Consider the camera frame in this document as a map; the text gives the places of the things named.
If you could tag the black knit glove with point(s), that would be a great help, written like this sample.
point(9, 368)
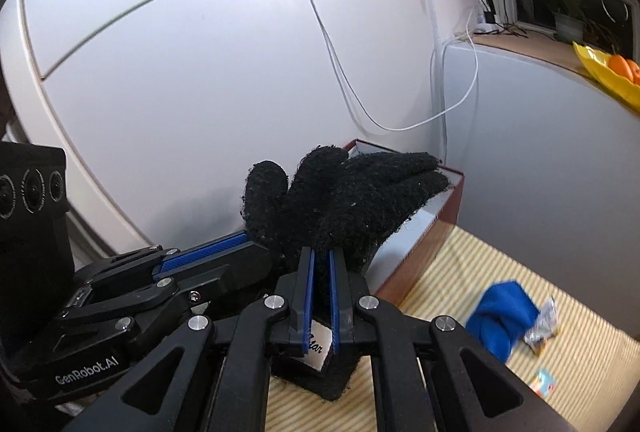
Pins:
point(350, 202)

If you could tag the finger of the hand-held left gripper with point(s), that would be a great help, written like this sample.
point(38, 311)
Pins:
point(215, 253)
point(130, 260)

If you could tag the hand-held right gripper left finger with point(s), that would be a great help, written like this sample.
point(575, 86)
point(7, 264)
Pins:
point(307, 297)

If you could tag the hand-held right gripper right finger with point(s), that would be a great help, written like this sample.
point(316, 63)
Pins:
point(334, 302)

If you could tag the blue fleece cloth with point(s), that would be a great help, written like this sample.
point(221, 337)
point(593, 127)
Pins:
point(500, 312)

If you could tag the orange fruit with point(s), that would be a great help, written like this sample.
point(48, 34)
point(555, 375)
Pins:
point(619, 66)
point(635, 73)

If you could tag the potted plant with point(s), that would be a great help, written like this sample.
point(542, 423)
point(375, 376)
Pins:
point(567, 22)

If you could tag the silver snack wrapper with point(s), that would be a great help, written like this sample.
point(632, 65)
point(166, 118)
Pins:
point(542, 327)

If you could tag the power strip with plugs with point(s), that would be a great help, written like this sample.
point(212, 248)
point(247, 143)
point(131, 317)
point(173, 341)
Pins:
point(487, 9)

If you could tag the yellow fruit plate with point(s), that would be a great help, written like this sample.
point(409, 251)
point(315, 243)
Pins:
point(595, 67)

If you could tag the small colourful snack packet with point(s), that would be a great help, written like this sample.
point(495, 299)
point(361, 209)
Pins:
point(543, 383)

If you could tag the brown cardboard box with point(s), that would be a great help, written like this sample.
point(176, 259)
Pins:
point(430, 242)

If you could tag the striped yellow table cloth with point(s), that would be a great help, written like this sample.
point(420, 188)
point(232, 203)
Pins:
point(575, 292)

